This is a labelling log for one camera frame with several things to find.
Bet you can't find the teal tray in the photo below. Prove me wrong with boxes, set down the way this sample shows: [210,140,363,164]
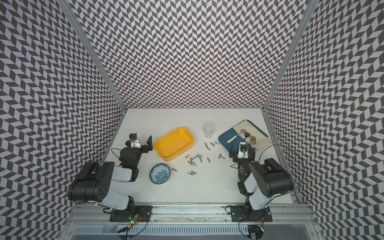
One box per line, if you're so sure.
[219,120,272,152]

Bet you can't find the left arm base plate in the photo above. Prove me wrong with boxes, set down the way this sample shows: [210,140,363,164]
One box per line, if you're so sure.
[109,206,153,223]

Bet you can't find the clear plastic cup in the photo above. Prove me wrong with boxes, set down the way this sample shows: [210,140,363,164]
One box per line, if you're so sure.
[203,122,216,139]

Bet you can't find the yellow plastic storage box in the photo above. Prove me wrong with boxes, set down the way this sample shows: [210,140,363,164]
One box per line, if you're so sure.
[154,127,195,162]

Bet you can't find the blue white ceramic bowl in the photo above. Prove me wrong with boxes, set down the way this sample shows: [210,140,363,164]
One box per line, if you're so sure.
[150,164,171,185]

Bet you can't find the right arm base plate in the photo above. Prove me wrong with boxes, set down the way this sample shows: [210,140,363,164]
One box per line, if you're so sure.
[228,205,273,223]

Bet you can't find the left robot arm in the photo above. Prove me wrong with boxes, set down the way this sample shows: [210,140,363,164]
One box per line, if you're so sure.
[68,133,153,219]

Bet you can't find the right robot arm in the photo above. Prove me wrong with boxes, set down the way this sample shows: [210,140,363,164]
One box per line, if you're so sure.
[229,142,295,220]

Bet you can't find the aluminium front rail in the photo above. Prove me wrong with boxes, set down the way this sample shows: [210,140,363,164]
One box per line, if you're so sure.
[64,203,319,226]

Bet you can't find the gold round spoon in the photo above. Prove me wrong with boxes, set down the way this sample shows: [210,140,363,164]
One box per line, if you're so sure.
[249,136,257,145]

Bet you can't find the screws in bowl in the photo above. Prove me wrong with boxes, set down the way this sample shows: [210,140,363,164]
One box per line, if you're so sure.
[154,169,169,182]

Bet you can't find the dark round spoon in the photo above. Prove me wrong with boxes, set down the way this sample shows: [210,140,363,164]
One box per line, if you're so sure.
[244,132,251,140]

